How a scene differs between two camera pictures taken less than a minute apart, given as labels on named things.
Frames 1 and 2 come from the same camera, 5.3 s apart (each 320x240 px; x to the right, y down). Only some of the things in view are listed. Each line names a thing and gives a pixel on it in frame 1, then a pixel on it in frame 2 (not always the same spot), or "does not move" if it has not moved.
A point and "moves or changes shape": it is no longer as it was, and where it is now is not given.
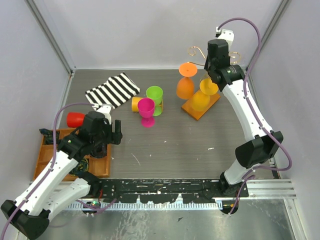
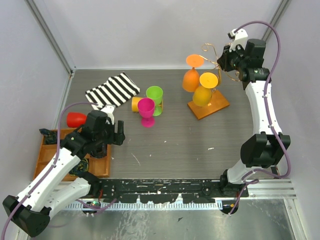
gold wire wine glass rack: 188,107 -> 218,101
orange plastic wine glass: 185,89 -> 190,80
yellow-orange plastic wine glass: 201,100 moves or changes shape
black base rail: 168,190 does not move
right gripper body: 207,67 -> 232,60
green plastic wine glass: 156,93 does not move
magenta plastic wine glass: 146,107 does not move
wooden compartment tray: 101,167 does not move
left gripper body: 106,133 does not move
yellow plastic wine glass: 134,103 does not move
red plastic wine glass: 74,119 does not move
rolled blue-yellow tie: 82,166 does not move
